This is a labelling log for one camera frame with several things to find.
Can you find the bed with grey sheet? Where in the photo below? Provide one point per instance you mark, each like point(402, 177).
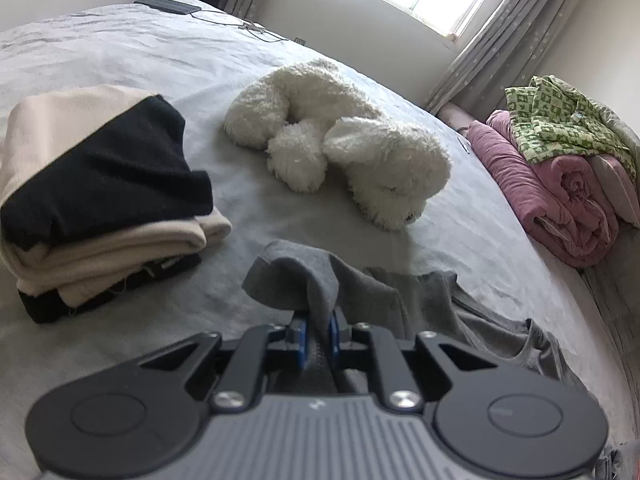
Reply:
point(125, 50)

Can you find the white pillow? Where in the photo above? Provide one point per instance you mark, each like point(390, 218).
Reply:
point(625, 130)

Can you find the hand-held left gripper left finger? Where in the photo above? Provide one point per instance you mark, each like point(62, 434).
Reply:
point(300, 345)

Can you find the folded beige garment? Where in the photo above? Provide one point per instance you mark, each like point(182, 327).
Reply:
point(60, 115)

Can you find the folded black garment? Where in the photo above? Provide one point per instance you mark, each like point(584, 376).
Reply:
point(125, 170)

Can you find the green patterned cloth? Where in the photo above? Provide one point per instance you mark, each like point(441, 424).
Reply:
point(550, 125)

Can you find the pale pink pillow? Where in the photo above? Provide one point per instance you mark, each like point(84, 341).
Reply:
point(620, 185)

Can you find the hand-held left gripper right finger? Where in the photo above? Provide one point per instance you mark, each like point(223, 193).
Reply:
point(334, 337)

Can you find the pink bolster pillow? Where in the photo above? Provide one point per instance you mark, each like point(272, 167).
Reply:
point(455, 115)

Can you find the folded pink quilt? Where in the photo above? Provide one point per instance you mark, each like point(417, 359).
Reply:
point(550, 200)

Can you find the white plush dog toy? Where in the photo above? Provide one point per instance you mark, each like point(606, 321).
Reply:
point(390, 160)

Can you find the black garment under beige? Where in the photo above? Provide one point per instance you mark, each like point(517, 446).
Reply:
point(40, 307)

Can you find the grey shirt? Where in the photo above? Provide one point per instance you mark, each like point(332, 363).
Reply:
point(400, 305)

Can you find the dark tablet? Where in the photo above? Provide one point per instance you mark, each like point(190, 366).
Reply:
point(167, 5)

